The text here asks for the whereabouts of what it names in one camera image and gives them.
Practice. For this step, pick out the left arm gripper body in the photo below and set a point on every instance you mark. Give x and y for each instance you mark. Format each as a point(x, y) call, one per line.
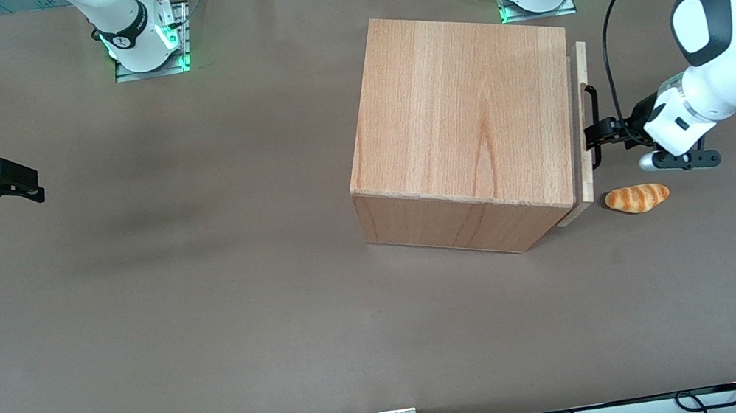
point(637, 118)

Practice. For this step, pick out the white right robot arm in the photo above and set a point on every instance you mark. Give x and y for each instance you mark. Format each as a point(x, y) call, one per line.
point(120, 23)

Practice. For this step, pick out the wooden drawer cabinet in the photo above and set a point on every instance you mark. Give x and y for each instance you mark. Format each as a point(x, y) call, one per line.
point(456, 109)

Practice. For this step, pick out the toy croissant bread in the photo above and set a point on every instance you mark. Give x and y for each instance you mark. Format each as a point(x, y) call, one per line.
point(637, 197)

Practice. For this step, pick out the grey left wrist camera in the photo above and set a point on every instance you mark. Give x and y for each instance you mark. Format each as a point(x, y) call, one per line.
point(693, 160)

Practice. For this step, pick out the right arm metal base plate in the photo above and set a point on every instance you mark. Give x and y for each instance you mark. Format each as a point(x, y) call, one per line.
point(125, 73)

